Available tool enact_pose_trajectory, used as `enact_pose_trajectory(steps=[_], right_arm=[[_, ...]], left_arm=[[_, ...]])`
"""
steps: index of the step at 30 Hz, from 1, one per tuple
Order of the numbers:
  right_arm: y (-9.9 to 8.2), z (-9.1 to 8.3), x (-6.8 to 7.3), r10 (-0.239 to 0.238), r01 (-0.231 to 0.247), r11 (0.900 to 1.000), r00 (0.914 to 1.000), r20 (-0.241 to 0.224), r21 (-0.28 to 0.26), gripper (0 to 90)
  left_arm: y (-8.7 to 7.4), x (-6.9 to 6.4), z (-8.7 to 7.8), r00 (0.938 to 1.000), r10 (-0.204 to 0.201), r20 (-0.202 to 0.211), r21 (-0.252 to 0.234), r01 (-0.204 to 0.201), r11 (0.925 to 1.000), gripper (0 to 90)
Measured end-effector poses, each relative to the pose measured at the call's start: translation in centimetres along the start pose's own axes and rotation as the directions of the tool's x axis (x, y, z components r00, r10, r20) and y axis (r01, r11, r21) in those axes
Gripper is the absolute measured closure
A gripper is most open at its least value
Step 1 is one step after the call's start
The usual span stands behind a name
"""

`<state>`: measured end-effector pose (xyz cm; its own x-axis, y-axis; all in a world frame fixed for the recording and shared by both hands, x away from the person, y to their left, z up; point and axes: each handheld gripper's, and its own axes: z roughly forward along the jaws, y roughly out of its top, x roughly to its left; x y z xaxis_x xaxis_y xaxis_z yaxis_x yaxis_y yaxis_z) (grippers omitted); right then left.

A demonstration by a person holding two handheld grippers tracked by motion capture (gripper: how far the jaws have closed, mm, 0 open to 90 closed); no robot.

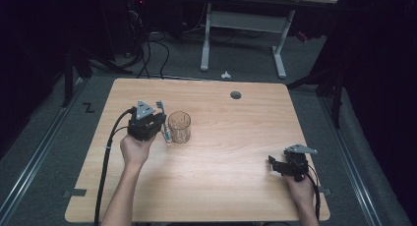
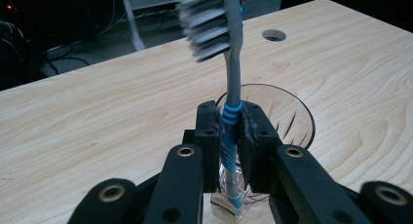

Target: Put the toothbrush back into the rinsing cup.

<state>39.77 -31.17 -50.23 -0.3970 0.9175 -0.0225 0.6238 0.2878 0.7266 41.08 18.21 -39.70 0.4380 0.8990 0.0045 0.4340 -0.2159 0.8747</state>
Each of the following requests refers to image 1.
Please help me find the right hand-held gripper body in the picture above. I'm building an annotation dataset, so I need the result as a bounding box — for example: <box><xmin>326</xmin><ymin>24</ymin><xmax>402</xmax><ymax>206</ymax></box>
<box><xmin>282</xmin><ymin>143</ymin><xmax>319</xmax><ymax>183</ymax></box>

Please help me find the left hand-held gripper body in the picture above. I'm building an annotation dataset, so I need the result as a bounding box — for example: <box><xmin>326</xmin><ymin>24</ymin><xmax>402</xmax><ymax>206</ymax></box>
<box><xmin>127</xmin><ymin>100</ymin><xmax>167</xmax><ymax>142</ymax></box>

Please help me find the blue and white toothbrush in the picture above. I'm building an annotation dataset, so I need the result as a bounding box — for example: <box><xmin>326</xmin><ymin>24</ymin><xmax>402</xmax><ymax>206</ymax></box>
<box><xmin>155</xmin><ymin>100</ymin><xmax>173</xmax><ymax>144</ymax></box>

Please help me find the clear patterned glass cup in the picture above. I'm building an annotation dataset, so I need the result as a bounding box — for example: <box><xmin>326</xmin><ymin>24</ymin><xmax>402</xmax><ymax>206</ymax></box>
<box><xmin>167</xmin><ymin>110</ymin><xmax>192</xmax><ymax>144</ymax></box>

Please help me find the person's right hand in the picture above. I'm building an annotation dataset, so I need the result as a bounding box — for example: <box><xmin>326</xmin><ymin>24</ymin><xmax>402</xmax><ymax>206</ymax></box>
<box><xmin>283</xmin><ymin>172</ymin><xmax>318</xmax><ymax>211</ymax></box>

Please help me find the person's left hand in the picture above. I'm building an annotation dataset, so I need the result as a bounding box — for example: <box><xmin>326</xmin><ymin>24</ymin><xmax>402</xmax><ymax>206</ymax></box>
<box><xmin>119</xmin><ymin>131</ymin><xmax>158</xmax><ymax>170</ymax></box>

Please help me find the black metal stand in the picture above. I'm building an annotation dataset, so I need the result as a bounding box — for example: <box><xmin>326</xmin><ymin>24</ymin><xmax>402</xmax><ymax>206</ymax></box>
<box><xmin>60</xmin><ymin>43</ymin><xmax>134</xmax><ymax>108</ymax></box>
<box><xmin>286</xmin><ymin>63</ymin><xmax>346</xmax><ymax>130</ymax></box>

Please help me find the black tape strip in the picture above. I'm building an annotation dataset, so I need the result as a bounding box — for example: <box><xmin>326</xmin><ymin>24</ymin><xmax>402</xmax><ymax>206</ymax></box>
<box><xmin>62</xmin><ymin>188</ymin><xmax>88</xmax><ymax>198</ymax></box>

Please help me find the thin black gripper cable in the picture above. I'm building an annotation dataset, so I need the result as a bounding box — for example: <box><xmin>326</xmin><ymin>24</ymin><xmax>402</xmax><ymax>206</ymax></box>
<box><xmin>305</xmin><ymin>165</ymin><xmax>323</xmax><ymax>221</ymax></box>

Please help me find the thick black gripper cable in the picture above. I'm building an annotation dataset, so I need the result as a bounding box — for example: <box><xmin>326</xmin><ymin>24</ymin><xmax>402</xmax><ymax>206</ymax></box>
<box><xmin>93</xmin><ymin>107</ymin><xmax>137</xmax><ymax>226</ymax></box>

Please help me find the metal floor rail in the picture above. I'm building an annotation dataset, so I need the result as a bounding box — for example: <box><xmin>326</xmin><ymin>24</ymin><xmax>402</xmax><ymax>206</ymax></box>
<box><xmin>0</xmin><ymin>78</ymin><xmax>87</xmax><ymax>224</ymax></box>
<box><xmin>318</xmin><ymin>95</ymin><xmax>386</xmax><ymax>226</ymax></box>

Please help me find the bundle of black floor cables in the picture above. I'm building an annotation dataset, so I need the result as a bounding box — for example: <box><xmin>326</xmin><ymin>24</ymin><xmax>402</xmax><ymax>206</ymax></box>
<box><xmin>126</xmin><ymin>9</ymin><xmax>171</xmax><ymax>81</ymax></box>

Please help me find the white table frame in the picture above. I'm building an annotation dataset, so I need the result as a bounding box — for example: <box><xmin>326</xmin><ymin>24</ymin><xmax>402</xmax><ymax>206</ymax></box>
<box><xmin>196</xmin><ymin>0</ymin><xmax>338</xmax><ymax>81</ymax></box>

